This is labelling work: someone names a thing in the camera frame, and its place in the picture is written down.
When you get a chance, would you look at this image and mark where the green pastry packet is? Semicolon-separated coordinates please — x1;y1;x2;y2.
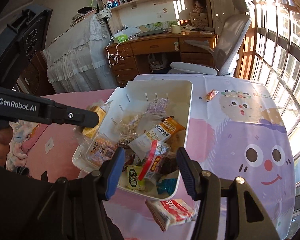
127;165;146;191

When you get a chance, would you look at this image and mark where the orange biscuit snack pack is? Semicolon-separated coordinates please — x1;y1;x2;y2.
85;133;117;167

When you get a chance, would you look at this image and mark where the small yellow cake packet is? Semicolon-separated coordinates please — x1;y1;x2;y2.
75;100;111;143

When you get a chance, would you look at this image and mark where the red clear snack bag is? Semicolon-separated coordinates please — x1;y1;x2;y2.
139;140;171;180

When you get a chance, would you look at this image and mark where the clear bag flaky pastry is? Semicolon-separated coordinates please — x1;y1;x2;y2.
115;113;143;148

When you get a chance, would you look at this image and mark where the red white Cookie packet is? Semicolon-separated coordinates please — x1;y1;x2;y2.
145;199;197;231

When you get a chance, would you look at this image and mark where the orange white oat bar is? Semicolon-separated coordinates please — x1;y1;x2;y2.
128;117;186;160

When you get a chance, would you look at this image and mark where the blueberry bread package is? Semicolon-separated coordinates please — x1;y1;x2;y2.
146;98;170;115

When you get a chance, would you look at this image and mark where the person's left hand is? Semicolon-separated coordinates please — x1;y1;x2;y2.
0;126;13;167

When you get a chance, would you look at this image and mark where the pink bed blanket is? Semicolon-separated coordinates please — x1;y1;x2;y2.
26;89;114;182

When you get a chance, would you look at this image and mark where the white lace covered furniture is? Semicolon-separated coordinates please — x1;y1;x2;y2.
43;14;117;94

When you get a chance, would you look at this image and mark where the cartoon purple tablecloth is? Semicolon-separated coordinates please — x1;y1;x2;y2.
103;73;297;239

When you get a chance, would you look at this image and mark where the white plastic storage bin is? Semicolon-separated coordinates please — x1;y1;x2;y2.
72;80;192;201

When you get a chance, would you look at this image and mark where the small red orange candy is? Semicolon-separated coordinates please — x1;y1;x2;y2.
205;89;219;102

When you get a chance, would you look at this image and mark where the green tissue box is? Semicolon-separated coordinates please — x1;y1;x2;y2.
114;33;128;43

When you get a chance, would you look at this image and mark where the wooden desk with drawers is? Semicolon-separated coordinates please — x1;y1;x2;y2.
104;31;217;87

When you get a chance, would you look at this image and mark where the black keyboard on desk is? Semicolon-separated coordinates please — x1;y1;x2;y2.
138;29;166;37

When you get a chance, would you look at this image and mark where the grey mesh office chair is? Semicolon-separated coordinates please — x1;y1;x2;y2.
169;0;255;77

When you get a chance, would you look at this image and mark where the white mug on desk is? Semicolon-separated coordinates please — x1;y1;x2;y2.
171;25;181;34

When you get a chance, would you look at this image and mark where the metal window security grille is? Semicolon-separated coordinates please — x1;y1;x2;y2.
237;0;300;211

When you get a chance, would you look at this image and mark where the wall bookshelf with books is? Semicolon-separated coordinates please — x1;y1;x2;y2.
102;0;211;34

